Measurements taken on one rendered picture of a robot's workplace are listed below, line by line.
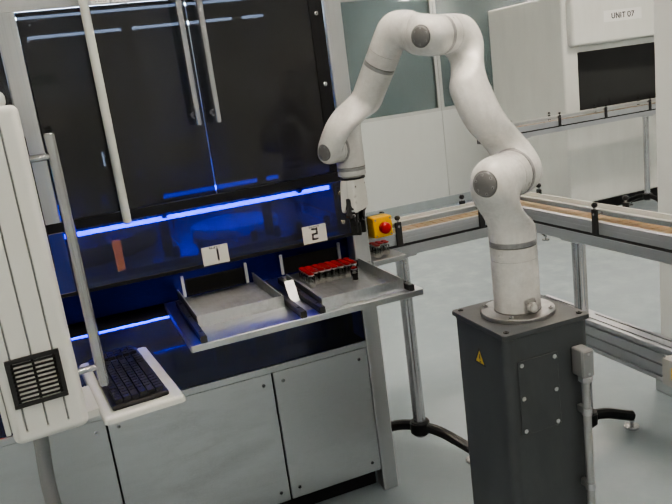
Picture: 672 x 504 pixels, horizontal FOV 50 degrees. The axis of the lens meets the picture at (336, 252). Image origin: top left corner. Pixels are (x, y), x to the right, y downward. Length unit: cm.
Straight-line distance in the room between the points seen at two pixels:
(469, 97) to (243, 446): 140
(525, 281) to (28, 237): 118
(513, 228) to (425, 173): 601
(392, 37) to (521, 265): 68
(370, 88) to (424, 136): 578
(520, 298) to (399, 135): 586
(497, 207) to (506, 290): 23
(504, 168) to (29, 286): 112
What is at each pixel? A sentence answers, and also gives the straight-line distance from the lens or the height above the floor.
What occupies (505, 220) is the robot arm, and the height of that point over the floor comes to 112.
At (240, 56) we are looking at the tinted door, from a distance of 231.
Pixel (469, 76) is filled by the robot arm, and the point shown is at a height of 148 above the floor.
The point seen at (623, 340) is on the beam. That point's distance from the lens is 266.
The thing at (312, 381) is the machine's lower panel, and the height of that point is 51.
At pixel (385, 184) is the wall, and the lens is 761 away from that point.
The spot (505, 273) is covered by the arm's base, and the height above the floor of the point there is 98.
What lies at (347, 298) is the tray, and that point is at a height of 90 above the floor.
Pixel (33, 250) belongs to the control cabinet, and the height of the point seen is 124.
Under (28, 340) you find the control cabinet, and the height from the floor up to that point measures 104.
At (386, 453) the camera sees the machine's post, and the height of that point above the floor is 15.
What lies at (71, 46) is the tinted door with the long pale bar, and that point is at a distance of 225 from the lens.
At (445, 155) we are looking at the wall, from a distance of 792.
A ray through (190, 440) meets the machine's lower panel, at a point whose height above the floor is 42.
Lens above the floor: 152
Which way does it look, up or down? 14 degrees down
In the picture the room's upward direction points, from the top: 8 degrees counter-clockwise
